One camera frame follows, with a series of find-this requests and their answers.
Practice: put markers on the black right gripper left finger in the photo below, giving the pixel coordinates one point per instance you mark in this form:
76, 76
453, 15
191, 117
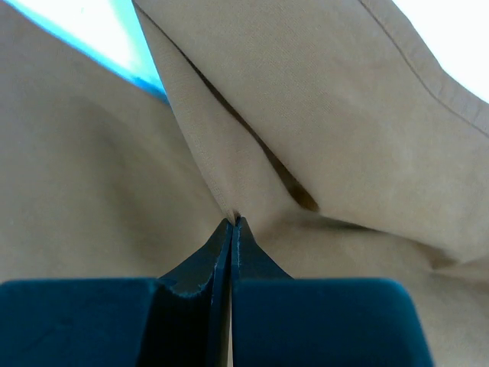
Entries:
173, 320

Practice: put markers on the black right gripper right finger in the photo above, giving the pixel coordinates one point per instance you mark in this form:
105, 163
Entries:
278, 320

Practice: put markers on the brown trousers with striped trim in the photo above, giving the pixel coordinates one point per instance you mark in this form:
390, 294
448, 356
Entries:
328, 125

